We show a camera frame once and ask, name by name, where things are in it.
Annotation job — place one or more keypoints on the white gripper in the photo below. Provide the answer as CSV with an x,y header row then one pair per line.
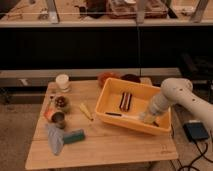
x,y
147,118

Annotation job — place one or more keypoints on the yellow plastic tray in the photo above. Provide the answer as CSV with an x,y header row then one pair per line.
x,y
109,101

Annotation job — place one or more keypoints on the white brush with dark bristles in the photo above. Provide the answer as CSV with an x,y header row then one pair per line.
x,y
122,116

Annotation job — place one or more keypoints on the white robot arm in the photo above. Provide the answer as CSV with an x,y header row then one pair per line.
x,y
177,91

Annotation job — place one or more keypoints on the dark striped block in tray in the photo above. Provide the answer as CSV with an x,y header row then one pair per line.
x,y
125,101

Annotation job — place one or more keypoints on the dark brown bowl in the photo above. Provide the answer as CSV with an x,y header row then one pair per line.
x,y
131,77

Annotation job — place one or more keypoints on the orange ceramic bowl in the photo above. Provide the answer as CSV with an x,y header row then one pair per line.
x,y
104,76

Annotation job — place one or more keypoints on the teal sponge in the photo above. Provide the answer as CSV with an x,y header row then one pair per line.
x,y
74,136

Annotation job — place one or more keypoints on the wooden folding table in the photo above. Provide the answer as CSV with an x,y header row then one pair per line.
x,y
105,144

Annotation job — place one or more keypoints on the small bowl with pinecone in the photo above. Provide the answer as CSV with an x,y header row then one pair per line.
x,y
62,103

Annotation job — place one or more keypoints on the orange tin can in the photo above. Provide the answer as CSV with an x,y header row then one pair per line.
x,y
56,117

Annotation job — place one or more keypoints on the grey cloth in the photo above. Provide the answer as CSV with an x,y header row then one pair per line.
x,y
55,138

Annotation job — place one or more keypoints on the white cup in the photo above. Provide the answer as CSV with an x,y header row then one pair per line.
x,y
62,82

